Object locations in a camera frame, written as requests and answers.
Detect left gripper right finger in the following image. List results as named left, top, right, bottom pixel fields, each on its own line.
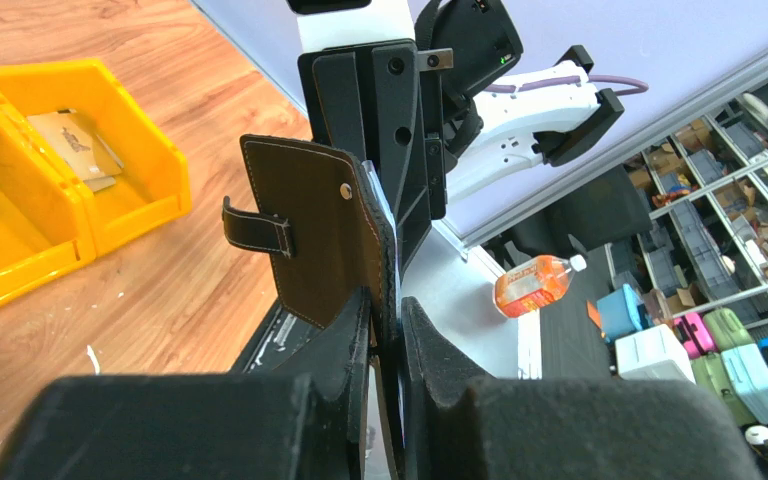
left=402, top=297, right=760, bottom=479

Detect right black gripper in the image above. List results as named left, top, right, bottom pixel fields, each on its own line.
left=297, top=39, right=454, bottom=272

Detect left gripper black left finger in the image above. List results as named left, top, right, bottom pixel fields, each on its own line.
left=0, top=288, right=371, bottom=479

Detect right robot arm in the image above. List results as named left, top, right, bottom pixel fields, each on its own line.
left=290, top=1, right=624, bottom=264

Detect beige cards in right bin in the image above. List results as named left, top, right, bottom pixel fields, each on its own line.
left=27, top=109, right=124, bottom=192

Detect orange drink bottle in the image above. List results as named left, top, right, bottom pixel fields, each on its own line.
left=493, top=255, right=587, bottom=318

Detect colourful suitcases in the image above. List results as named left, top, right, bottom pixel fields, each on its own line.
left=590, top=285, right=768, bottom=426

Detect storage shelf rack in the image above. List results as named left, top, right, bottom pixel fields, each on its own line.
left=605, top=75, right=768, bottom=338

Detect yellow three-compartment bin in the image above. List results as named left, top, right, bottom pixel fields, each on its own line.
left=0, top=59, right=192, bottom=307

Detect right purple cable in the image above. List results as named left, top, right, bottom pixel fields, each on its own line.
left=483, top=74, right=650, bottom=97

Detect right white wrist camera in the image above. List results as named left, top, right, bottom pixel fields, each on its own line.
left=288, top=0, right=415, bottom=53

